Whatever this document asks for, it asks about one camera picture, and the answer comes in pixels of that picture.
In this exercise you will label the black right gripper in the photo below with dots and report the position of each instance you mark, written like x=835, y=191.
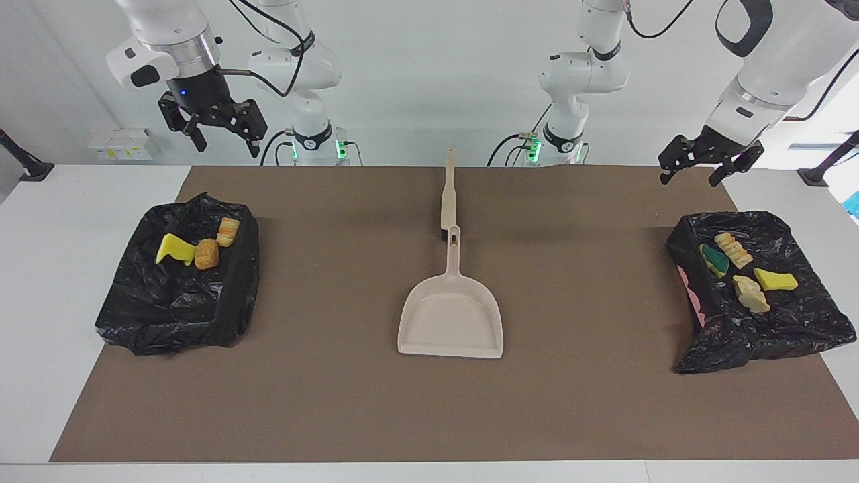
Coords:
x=208, y=100

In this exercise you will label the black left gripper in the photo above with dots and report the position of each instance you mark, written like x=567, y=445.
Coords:
x=711, y=149

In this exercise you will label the striped orange croissant piece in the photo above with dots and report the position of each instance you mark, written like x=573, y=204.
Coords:
x=733, y=250

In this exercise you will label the small golden croissant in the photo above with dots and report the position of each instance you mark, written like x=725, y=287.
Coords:
x=228, y=232

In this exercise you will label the brown round bun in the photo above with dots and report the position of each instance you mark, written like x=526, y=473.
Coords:
x=207, y=254

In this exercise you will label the notched yellow sponge piece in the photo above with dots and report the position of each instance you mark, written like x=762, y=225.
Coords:
x=176, y=249

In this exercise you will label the tan bread chunk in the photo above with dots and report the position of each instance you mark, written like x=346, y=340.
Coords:
x=750, y=294

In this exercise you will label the beige hand brush black bristles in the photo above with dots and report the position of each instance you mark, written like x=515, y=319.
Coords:
x=449, y=201

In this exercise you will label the beige plastic dustpan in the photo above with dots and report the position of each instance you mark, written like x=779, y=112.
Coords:
x=449, y=322

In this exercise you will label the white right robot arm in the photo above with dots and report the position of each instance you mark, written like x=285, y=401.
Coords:
x=305, y=74

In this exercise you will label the bin lined with black bag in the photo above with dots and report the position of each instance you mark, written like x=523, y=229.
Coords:
x=174, y=302

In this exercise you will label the pink bin with black bag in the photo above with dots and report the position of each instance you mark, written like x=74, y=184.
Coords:
x=772, y=329

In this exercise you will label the blue object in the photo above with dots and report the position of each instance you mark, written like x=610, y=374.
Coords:
x=854, y=204

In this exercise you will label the brown table mat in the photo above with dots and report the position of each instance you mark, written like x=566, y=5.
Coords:
x=429, y=409

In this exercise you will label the white wall socket box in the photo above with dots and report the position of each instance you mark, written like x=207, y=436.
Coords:
x=121, y=143

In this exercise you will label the black camera stand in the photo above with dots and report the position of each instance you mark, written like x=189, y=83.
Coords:
x=822, y=173
x=30, y=168

